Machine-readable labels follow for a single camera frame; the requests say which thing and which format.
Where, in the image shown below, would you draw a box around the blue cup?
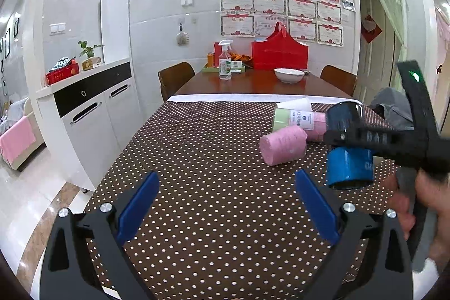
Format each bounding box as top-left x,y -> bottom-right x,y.
325,102 -> 375,191

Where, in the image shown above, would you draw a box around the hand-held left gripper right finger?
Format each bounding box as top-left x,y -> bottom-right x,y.
294,169 -> 413,300

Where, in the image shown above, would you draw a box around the white sideboard cabinet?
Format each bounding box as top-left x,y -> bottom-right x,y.
35,57 -> 133,194

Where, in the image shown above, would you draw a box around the green tray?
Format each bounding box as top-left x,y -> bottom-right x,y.
202,62 -> 247,74

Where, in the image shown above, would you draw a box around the hanging shell ornament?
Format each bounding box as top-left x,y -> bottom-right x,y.
176,22 -> 189,47

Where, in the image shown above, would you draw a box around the red door decoration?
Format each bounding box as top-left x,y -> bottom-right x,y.
361,14 -> 382,44

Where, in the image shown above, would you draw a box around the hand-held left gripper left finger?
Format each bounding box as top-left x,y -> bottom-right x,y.
39,171 -> 160,300

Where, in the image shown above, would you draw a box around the grey jacket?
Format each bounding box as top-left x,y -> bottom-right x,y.
367,87 -> 417,132

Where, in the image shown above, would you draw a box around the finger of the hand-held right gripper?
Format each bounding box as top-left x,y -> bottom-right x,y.
323,127 -> 402,161

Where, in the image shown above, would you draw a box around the small potted plant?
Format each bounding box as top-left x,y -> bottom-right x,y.
78,40 -> 105,71

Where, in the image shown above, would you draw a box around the white bowl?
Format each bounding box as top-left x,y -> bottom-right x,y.
274,67 -> 306,83

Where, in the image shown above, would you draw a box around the green and pink roll pack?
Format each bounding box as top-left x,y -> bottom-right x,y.
273,107 -> 329,142

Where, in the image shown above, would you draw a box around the brown polka-dot tablecloth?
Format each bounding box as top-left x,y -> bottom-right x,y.
82,101 -> 405,300

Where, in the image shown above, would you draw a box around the person's right hand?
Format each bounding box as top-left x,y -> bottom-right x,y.
382,171 -> 450,267

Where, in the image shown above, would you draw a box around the pink towel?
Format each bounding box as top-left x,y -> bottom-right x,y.
0,115 -> 37,164

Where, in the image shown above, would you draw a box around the beige sofa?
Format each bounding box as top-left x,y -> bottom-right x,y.
0,97 -> 46,171

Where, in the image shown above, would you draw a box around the red tissue box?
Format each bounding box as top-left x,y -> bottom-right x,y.
45,56 -> 80,85

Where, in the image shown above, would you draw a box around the brown wooden chair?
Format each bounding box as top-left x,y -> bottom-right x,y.
320,65 -> 358,97
158,62 -> 196,102

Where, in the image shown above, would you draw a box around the orange snack packets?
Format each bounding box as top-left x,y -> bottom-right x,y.
230,53 -> 254,68

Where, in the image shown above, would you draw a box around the clear spray bottle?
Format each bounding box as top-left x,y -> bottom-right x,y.
218,40 -> 234,80

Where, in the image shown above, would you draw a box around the red gift bag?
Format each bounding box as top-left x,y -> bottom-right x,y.
251,22 -> 310,71

